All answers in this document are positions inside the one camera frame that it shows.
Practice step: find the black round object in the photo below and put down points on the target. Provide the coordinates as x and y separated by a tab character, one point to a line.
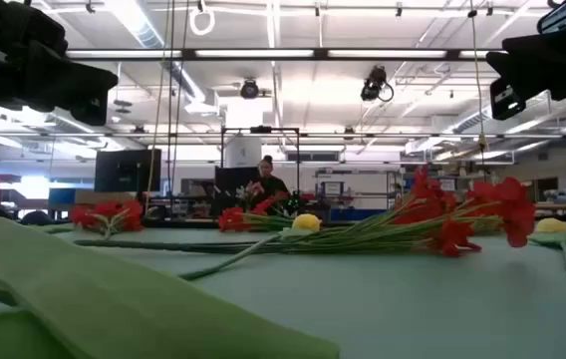
38	218

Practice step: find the round black ceiling camera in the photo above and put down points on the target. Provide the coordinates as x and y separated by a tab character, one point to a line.
249	90

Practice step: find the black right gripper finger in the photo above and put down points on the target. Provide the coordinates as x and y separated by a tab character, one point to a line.
507	97

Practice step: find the row of blue bins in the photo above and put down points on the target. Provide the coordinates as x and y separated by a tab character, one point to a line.
358	214

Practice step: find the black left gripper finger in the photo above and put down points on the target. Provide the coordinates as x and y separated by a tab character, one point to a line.
93	90

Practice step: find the yellow artificial tulip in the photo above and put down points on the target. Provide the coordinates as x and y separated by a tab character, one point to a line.
552	225
307	223

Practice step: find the black aluminium rig frame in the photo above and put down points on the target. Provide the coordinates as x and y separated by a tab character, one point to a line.
183	223

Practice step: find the black overhead light bar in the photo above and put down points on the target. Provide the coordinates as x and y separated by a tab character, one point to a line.
320	54

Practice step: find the cardboard box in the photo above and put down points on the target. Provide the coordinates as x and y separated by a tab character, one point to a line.
93	196

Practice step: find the large green leaf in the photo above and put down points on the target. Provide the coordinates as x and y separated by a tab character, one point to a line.
113	309

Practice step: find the pink flower bouquet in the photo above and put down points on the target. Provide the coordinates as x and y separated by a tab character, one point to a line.
253	189

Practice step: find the white column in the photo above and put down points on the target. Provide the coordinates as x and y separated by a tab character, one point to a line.
243	152

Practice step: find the person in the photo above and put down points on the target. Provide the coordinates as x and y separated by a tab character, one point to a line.
268	187

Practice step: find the teal table mat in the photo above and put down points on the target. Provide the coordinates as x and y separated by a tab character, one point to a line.
412	309

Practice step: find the blue storage bin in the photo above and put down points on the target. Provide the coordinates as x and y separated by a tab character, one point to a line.
61	196

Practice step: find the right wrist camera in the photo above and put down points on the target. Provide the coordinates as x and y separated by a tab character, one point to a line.
559	17

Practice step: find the large red flower bunch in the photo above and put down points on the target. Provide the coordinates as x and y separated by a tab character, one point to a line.
512	204

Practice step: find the small red flower bunch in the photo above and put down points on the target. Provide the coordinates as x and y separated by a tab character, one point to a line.
123	212
230	219

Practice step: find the blue framed sign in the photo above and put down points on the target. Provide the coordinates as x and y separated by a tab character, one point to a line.
332	188

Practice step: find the black monitor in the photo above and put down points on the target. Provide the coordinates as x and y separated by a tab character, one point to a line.
128	172

